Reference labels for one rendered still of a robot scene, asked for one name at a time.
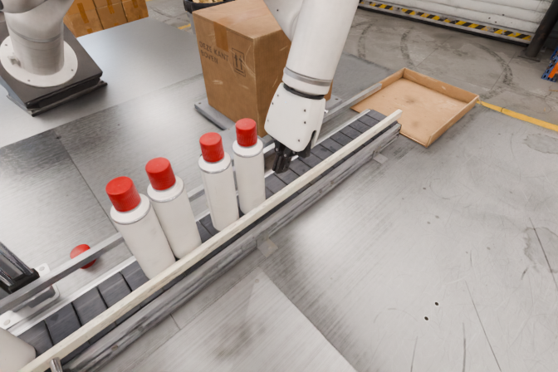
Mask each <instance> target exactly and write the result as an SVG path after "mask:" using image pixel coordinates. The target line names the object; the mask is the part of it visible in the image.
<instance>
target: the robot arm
mask: <svg viewBox="0 0 558 372"><path fill-rule="evenodd" d="M359 1H360V0H263V2H264V3H265V4H266V5H267V7H268V9H269V10H270V12H271V13H272V15H273V16H274V18H275V19H276V21H277V23H278V24H279V26H280V27H281V29H282V30H283V31H284V33H285V34H286V36H287V37H288V39H289V40H290V41H291V49H290V52H289V56H288V58H287V62H286V67H285V68H284V71H283V72H284V74H283V77H282V80H283V82H284V83H281V84H280V85H279V86H278V88H277V91H276V93H275V95H274V97H273V99H272V103H271V105H270V108H269V111H268V113H267V118H266V122H265V126H264V127H265V130H266V132H267V133H268V134H269V135H270V136H271V137H272V138H273V141H274V144H275V149H274V150H275V152H276V156H275V159H274V162H273V166H272V171H274V172H276V174H281V173H284V172H286V171H287V170H288V169H289V166H290V163H291V159H292V157H294V156H296V155H297V156H299V157H302V158H308V157H310V153H311V149H312V148H313V147H314V146H315V144H316V141H317V138H318V135H319V133H320V129H321V123H322V120H323V116H324V111H325V105H326V99H325V98H324V95H325V94H327V93H328V91H329V89H330V84H331V82H332V79H333V77H334V74H335V70H336V67H337V65H338V62H339V59H340V55H341V53H342V51H343V48H344V45H345V41H346V38H347V36H348V33H349V30H350V26H351V23H352V21H353V19H354V16H355V12H356V9H357V7H358V4H359ZM73 2H74V0H0V11H2V12H4V16H5V19H6V23H7V29H8V31H9V35H10V36H9V37H7V38H6V39H5V40H4V41H3V43H2V45H1V47H0V59H1V63H2V65H3V67H4V68H5V70H6V71H7V72H8V73H9V74H10V75H11V76H12V77H14V78H15V79H17V80H18V81H20V82H22V83H24V84H27V85H30V86H35V87H41V88H51V87H56V86H61V85H64V84H65V83H67V82H68V81H69V80H71V79H72V77H73V76H74V75H75V74H76V70H77V59H76V54H75V52H74V51H73V50H72V49H71V47H70V46H69V45H68V44H67V43H66V42H64V28H63V17H64V16H65V15H66V13H67V11H68V10H69V8H70V7H71V5H72V3H73Z"/></svg>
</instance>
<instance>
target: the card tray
mask: <svg viewBox="0 0 558 372"><path fill-rule="evenodd" d="M378 83H380V84H382V86H381V89H380V90H378V91H376V92H375V93H373V94H372V95H369V96H368V97H366V98H364V99H363V100H361V101H359V102H358V103H356V104H354V105H352V106H351V107H350V109H352V110H354V111H356V112H358V113H361V112H363V111H364V110H366V109H371V110H376V111H378V112H379V113H381V114H383V115H387V116H389V115H391V114H393V113H394V112H395V111H396V110H402V114H401V116H400V117H399V118H398V119H397V121H398V123H400V124H401V125H402V126H401V129H400V132H399V133H400V134H401V135H403V136H405V137H407V138H409V139H411V140H413V141H415V142H417V143H419V144H421V145H423V146H424V147H426V148H427V147H428V146H430V145H431V144H432V143H433V142H434V141H435V140H436V139H437V138H438V137H439V136H440V135H442V134H443V133H444V132H445V131H446V130H448V129H449V128H450V127H451V126H452V125H453V124H455V123H456V122H457V121H458V120H459V119H460V118H462V117H463V116H464V115H465V114H466V113H467V112H469V111H470V109H471V108H473V107H474V106H475V104H476V102H477V99H478V97H479V95H477V94H474V93H472V92H470V91H465V90H464V89H461V88H458V87H456V86H452V85H450V84H448V83H445V82H443V81H439V80H437V79H434V78H432V77H430V76H426V75H424V74H421V73H418V72H416V71H412V70H410V69H408V68H405V67H404V68H402V69H401V70H399V71H396V72H395V73H394V74H392V75H390V76H388V77H386V78H384V79H383V80H382V81H379V82H378Z"/></svg>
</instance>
